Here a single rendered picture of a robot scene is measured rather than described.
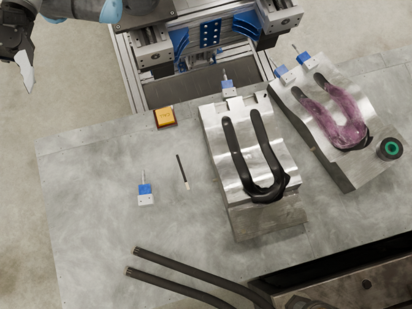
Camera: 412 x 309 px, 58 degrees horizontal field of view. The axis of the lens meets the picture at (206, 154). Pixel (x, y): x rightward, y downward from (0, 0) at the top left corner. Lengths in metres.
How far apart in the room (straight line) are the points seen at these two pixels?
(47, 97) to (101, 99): 0.33
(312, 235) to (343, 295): 0.22
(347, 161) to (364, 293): 0.47
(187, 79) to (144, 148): 0.84
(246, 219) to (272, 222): 0.09
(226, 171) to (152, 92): 0.99
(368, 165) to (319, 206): 0.22
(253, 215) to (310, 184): 0.26
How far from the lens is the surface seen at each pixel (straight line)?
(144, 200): 1.33
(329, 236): 1.44
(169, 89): 2.15
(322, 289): 1.45
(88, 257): 1.41
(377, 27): 2.87
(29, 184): 2.40
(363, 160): 1.41
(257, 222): 1.32
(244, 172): 1.28
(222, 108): 1.40
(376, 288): 1.52
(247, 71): 2.22
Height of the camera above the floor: 2.16
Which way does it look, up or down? 75 degrees down
